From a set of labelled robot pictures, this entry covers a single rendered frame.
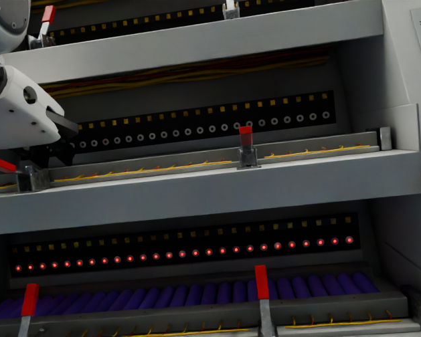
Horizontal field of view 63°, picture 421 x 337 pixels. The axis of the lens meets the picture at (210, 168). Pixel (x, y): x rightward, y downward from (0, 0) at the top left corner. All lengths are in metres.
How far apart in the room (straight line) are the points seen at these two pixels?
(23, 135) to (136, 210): 0.16
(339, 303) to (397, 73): 0.27
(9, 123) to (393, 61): 0.44
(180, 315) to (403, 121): 0.34
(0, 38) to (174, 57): 0.22
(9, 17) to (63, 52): 0.21
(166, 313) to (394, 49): 0.41
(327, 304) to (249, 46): 0.32
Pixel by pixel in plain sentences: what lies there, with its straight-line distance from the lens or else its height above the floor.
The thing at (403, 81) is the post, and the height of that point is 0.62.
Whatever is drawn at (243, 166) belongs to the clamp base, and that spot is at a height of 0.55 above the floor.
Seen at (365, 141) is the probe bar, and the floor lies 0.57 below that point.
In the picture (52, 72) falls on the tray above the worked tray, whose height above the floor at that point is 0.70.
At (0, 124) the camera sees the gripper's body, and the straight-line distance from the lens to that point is 0.45.
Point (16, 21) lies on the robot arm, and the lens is 0.32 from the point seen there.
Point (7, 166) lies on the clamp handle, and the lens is 0.44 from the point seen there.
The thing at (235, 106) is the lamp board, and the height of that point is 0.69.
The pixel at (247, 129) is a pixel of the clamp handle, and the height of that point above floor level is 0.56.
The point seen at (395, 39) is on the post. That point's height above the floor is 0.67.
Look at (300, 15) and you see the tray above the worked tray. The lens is 0.48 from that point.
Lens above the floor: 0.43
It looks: 16 degrees up
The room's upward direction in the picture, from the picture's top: 5 degrees counter-clockwise
